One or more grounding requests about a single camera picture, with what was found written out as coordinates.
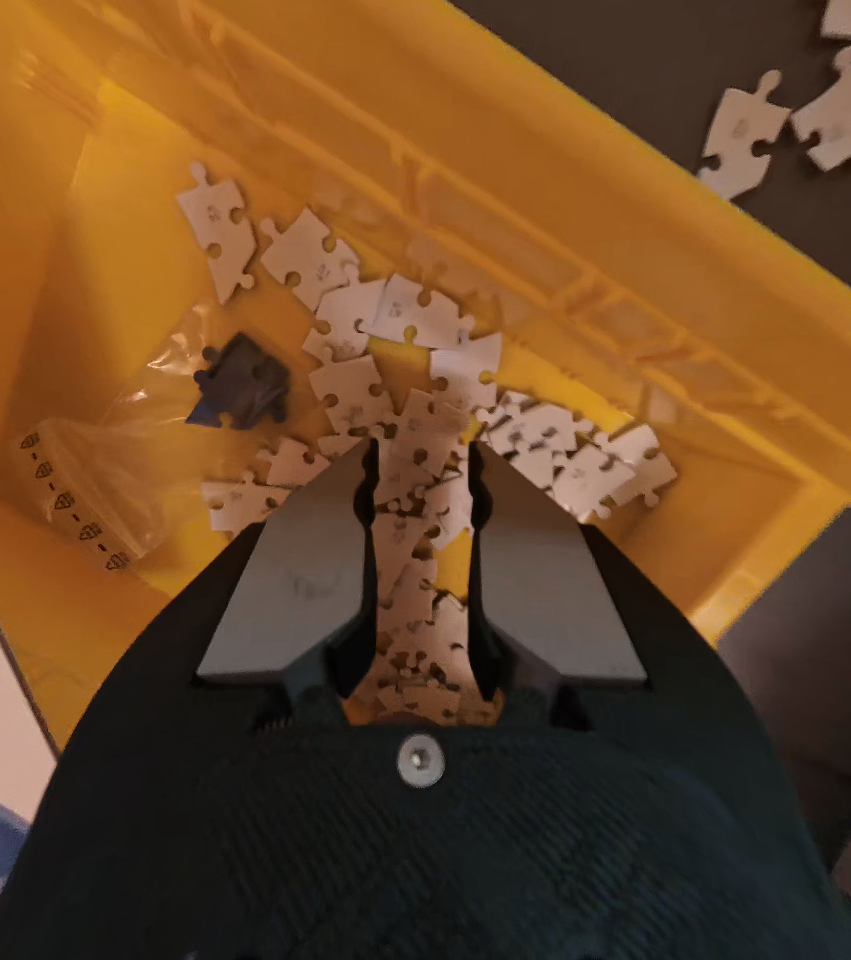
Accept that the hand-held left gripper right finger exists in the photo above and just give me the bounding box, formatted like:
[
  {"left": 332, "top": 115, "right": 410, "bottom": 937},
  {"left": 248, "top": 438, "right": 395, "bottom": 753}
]
[{"left": 468, "top": 441, "right": 650, "bottom": 702}]

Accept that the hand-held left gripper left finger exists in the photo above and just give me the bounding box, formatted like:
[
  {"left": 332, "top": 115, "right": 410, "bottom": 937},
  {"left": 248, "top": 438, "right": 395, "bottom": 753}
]
[{"left": 195, "top": 437, "right": 382, "bottom": 702}]

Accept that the pile of white puzzle pieces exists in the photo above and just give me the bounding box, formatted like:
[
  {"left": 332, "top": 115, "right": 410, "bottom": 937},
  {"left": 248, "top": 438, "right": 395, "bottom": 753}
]
[{"left": 174, "top": 161, "right": 680, "bottom": 729}]

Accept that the yellow plastic bin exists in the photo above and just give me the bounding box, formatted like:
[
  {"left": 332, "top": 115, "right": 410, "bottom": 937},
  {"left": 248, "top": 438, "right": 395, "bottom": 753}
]
[{"left": 0, "top": 0, "right": 851, "bottom": 751}]

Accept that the dark blue puzzle piece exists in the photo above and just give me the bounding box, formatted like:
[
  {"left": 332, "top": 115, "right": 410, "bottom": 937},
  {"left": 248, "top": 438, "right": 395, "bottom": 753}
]
[{"left": 184, "top": 332, "right": 293, "bottom": 432}]

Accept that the loose group of puzzle pieces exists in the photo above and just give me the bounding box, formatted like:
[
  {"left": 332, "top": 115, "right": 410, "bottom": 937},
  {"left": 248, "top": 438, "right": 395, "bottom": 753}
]
[{"left": 697, "top": 0, "right": 851, "bottom": 202}]

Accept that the clear plastic bag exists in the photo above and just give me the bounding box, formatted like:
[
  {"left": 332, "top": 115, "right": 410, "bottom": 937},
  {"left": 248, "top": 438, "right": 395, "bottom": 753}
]
[{"left": 16, "top": 303, "right": 299, "bottom": 575}]

